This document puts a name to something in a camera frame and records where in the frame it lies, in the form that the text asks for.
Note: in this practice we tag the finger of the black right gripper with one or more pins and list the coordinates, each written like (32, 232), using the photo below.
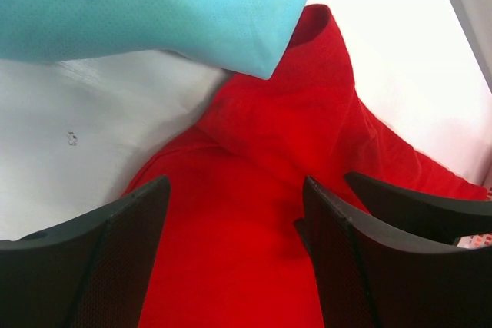
(440, 219)

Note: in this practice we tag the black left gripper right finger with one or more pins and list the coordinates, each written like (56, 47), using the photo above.
(371, 274)

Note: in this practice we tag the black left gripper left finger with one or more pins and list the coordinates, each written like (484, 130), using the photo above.
(90, 271)

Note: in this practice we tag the red t shirt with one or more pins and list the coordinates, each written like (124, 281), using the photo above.
(229, 255)

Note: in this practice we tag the folded turquoise t shirt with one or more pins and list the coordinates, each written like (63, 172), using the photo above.
(247, 36)

